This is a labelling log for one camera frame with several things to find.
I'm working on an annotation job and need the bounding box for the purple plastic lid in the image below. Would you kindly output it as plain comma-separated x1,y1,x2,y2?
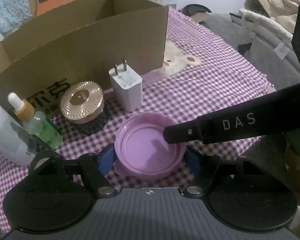
114,112,186,180

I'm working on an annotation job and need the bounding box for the gold lid black jar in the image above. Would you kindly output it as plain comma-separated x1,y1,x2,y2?
60,81,109,135

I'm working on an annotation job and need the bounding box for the green dropper bottle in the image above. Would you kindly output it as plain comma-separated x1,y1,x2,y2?
8,93,63,149

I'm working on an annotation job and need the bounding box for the white power adapter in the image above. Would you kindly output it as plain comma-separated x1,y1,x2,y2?
109,60,143,112

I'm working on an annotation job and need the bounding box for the white cylindrical bottle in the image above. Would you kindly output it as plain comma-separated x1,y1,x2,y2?
0,106,37,166

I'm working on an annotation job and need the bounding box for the grey quilted blanket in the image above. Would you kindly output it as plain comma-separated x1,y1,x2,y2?
200,13,300,90

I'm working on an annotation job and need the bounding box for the purple checkered bedsheet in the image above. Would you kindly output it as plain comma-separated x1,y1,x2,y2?
0,8,275,234

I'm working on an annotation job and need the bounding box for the beige fur-lined coat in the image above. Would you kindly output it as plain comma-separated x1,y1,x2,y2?
239,0,300,43

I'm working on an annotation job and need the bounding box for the brown cardboard box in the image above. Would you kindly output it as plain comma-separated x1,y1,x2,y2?
0,0,168,116

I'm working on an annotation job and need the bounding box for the black item on cardboard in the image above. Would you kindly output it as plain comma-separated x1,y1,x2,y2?
179,4,212,23

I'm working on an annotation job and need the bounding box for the blue patterned wall cloth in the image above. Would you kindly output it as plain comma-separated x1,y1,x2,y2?
0,0,33,36

